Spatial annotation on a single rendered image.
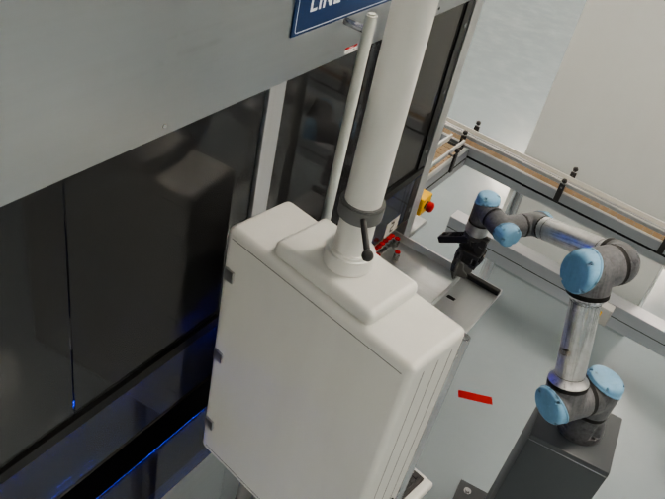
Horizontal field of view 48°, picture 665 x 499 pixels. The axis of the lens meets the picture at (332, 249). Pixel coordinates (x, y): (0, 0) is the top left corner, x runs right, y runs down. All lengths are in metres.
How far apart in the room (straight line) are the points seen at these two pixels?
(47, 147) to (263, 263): 0.53
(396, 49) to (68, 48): 0.48
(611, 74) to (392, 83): 2.56
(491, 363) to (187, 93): 2.65
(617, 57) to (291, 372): 2.50
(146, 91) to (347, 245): 0.45
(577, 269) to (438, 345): 0.74
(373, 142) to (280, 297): 0.41
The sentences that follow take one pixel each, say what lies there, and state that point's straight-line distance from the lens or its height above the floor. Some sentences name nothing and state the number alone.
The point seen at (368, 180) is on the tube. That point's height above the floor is 1.80.
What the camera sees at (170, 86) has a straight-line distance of 1.29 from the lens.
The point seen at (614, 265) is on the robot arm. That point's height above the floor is 1.40.
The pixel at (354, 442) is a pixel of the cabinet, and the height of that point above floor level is 1.28.
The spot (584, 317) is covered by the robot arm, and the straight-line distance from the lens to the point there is 2.11.
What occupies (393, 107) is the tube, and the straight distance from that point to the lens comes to 1.23.
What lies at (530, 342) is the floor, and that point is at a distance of 3.92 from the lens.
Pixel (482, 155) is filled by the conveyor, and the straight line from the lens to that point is 3.34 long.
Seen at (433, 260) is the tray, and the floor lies 0.88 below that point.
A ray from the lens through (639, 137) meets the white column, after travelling 3.75.
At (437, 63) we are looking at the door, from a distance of 2.27.
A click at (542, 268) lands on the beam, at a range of 3.48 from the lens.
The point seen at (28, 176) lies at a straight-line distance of 1.16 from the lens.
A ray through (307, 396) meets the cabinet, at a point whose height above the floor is 1.29.
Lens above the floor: 2.49
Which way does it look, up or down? 38 degrees down
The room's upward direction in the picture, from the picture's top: 14 degrees clockwise
